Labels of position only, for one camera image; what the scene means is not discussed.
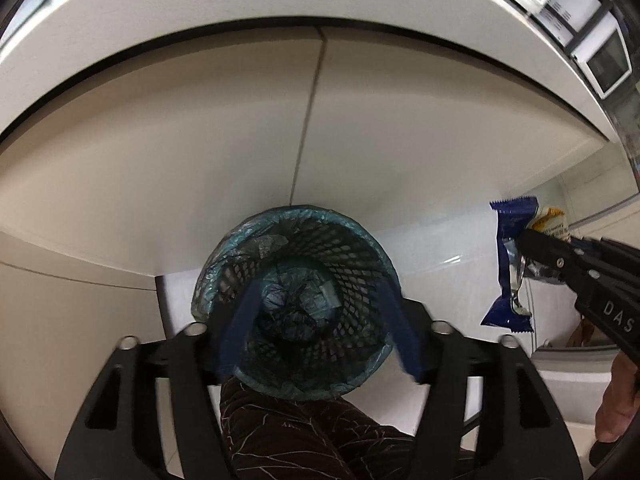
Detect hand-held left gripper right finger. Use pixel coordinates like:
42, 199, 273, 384
376, 279, 585, 480

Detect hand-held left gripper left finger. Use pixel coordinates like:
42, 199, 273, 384
54, 279, 267, 480

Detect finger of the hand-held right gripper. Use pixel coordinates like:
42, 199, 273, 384
516, 229, 602, 307
568, 235, 640, 272

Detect blue snack wrapper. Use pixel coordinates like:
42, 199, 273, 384
481, 196, 572, 333

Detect black mesh waste bin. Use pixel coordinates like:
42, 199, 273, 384
192, 204, 403, 402

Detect teal plastic bin liner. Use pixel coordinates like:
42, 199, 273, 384
192, 204, 403, 402

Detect person's right hand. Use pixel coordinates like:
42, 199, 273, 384
595, 352, 640, 443

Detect brown patterned pants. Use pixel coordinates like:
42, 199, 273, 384
217, 375, 476, 480

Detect beige cabinet door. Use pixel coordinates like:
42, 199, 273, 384
289, 25, 621, 241
0, 232, 166, 411
0, 25, 326, 278

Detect white microwave oven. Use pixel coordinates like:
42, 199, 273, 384
571, 12, 635, 101

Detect white vented appliance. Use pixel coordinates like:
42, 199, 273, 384
532, 0, 606, 46

